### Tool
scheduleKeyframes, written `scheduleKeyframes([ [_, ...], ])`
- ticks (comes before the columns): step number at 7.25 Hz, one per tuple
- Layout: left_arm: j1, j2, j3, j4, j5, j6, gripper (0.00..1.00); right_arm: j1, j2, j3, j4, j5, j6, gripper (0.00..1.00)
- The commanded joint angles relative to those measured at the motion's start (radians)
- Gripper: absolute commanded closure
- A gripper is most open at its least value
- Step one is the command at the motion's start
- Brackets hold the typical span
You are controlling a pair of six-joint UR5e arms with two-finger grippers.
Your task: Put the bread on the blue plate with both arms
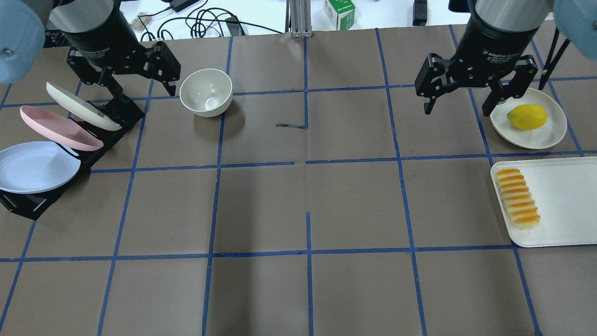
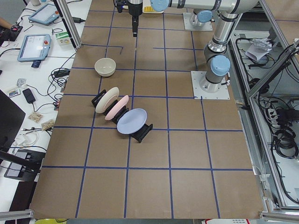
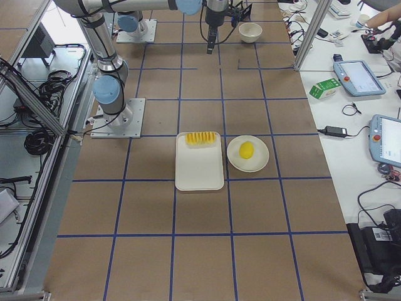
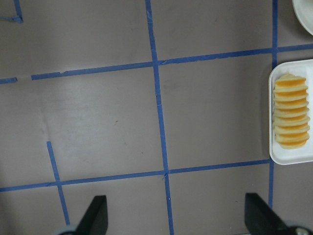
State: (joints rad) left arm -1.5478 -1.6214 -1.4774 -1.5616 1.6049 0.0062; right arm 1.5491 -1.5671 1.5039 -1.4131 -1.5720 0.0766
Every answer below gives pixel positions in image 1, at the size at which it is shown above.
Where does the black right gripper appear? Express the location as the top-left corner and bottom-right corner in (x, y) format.
(415, 16), (538, 117)

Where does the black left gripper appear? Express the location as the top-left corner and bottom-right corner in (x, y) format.
(61, 9), (181, 110)

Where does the light blue plate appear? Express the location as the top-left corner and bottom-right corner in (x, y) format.
(0, 142), (81, 194)

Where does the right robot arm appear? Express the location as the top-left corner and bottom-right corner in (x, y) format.
(415, 0), (597, 116)

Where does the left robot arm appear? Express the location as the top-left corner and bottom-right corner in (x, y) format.
(0, 0), (181, 98)

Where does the black plate rack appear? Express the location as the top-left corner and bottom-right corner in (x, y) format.
(1, 96), (145, 220)

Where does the cream plate in rack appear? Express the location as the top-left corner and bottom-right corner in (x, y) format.
(46, 82), (121, 131)

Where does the pink plate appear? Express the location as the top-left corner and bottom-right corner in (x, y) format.
(20, 105), (104, 152)

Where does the cream plate under lemon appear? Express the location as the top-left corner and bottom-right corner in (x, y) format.
(490, 89), (568, 149)

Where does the yellow lemon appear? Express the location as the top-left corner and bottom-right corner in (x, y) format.
(506, 104), (548, 131)

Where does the white bowl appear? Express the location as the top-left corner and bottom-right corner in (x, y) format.
(179, 69), (233, 118)

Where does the black power adapter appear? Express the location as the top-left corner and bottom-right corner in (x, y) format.
(169, 0), (199, 13)

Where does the white rectangular tray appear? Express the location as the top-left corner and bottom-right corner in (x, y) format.
(490, 157), (597, 247)

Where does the green white box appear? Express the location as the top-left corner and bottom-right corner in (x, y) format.
(323, 0), (356, 30)

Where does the black cables bundle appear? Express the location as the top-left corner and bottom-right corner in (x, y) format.
(138, 0), (285, 42)

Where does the aluminium frame post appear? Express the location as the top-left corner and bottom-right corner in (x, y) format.
(285, 0), (312, 38)

